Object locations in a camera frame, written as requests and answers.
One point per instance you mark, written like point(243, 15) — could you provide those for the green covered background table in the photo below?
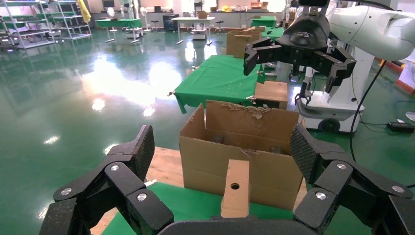
point(264, 21)
point(275, 33)
point(118, 23)

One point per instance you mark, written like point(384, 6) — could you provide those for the brown background cardboard box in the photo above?
point(240, 43)

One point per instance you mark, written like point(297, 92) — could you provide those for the black round stool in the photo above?
point(219, 22)
point(154, 22)

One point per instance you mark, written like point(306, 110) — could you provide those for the cardboard box with hole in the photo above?
point(236, 201)

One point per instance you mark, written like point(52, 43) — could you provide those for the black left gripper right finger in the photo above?
point(334, 175)

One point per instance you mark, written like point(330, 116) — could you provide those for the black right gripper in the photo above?
point(304, 35)

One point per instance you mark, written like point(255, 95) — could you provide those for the large open cardboard carton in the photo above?
point(207, 162)

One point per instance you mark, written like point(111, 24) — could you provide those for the white background table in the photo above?
point(193, 18)

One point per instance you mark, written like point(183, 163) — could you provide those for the black power adapter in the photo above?
point(400, 127)

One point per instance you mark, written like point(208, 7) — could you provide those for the green neighbour table cloth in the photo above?
point(220, 77)

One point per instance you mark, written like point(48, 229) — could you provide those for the metal shelf rack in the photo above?
point(34, 32)
point(69, 27)

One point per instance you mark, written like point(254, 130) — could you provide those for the small cardboard box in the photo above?
point(202, 15)

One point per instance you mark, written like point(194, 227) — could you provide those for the white wheeled background robot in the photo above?
point(343, 97)

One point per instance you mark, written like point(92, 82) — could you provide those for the black cabinet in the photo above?
point(170, 22)

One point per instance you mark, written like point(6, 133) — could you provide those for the silver binder clip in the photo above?
point(250, 98)
point(171, 93)

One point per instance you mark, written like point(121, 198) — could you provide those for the wooden side table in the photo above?
point(272, 92)

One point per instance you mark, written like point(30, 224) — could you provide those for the yellow hanging garment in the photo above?
point(85, 10)

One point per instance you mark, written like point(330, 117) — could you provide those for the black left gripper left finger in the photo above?
point(129, 168)

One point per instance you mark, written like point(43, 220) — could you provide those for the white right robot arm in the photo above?
point(373, 29)

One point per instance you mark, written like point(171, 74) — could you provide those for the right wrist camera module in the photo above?
point(313, 2)

